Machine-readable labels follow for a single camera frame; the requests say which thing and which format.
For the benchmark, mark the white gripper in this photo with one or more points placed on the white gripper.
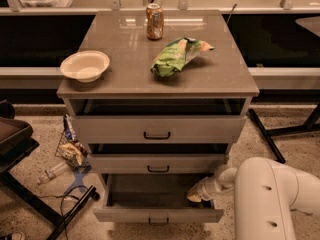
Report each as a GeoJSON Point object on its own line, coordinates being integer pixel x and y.
{"type": "Point", "coordinates": [207, 187]}

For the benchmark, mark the grey drawer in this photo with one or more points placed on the grey drawer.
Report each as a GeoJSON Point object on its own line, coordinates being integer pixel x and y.
{"type": "Point", "coordinates": [158, 129]}
{"type": "Point", "coordinates": [155, 163]}
{"type": "Point", "coordinates": [156, 199]}

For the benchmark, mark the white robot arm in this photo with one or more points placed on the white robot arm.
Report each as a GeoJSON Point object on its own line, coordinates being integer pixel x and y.
{"type": "Point", "coordinates": [265, 193]}

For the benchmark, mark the grey drawer cabinet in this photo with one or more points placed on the grey drawer cabinet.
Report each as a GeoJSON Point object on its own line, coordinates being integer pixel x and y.
{"type": "Point", "coordinates": [215, 83]}

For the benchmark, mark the blue tape cross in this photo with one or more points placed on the blue tape cross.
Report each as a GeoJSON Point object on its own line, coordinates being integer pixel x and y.
{"type": "Point", "coordinates": [79, 174]}

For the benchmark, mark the green chip bag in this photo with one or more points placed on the green chip bag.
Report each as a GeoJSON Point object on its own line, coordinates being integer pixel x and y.
{"type": "Point", "coordinates": [177, 54]}

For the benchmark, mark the clear plastic bottle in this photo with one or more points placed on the clear plastic bottle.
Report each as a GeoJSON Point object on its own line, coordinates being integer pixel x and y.
{"type": "Point", "coordinates": [52, 173]}

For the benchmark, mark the white paper bowl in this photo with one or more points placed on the white paper bowl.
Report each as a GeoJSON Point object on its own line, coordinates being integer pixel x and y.
{"type": "Point", "coordinates": [85, 66]}

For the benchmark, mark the orange soda can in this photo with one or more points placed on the orange soda can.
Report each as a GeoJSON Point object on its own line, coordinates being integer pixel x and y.
{"type": "Point", "coordinates": [155, 21]}

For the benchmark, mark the black chair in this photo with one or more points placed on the black chair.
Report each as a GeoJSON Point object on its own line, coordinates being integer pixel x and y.
{"type": "Point", "coordinates": [16, 143]}

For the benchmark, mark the wire basket with snacks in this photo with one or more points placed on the wire basket with snacks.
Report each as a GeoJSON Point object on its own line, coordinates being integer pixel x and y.
{"type": "Point", "coordinates": [70, 148]}

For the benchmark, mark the black table leg frame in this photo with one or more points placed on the black table leg frame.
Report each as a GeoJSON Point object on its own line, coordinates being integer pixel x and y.
{"type": "Point", "coordinates": [311, 124]}

